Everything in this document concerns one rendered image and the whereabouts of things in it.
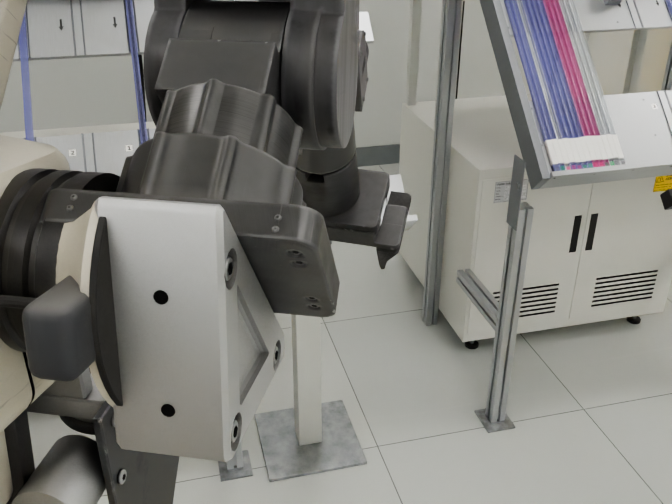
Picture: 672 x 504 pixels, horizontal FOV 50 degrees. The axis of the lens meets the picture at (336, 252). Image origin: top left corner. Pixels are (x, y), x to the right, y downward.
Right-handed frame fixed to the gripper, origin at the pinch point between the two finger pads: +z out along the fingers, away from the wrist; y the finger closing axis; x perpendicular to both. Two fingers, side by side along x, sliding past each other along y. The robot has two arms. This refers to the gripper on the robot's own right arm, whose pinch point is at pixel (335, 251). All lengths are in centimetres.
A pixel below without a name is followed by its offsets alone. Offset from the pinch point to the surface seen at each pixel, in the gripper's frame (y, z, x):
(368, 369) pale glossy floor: 15, 139, -55
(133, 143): 59, 45, -51
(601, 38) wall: -55, 186, -282
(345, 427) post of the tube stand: 15, 126, -31
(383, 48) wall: 47, 163, -232
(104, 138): 64, 44, -49
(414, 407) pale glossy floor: -1, 133, -43
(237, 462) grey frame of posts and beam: 38, 116, -13
